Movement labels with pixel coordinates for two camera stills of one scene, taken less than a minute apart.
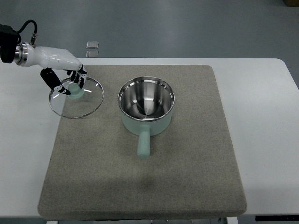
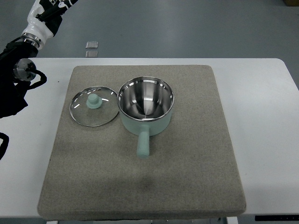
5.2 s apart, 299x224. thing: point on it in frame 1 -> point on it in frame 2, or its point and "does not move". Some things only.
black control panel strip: (277, 218) does not move
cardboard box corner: (292, 3) does not move
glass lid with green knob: (81, 101) -> (94, 106)
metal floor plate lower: (89, 53) does not move
